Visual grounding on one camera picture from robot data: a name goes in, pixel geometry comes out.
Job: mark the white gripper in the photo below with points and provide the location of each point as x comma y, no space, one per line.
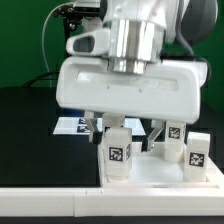
168,91

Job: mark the white square tabletop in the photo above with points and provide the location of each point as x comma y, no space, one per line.
150,170

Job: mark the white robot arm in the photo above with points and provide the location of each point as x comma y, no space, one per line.
139,62

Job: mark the white marker sheet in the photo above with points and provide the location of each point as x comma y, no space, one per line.
78,126

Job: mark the white front fence bar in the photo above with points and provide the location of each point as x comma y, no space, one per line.
73,202

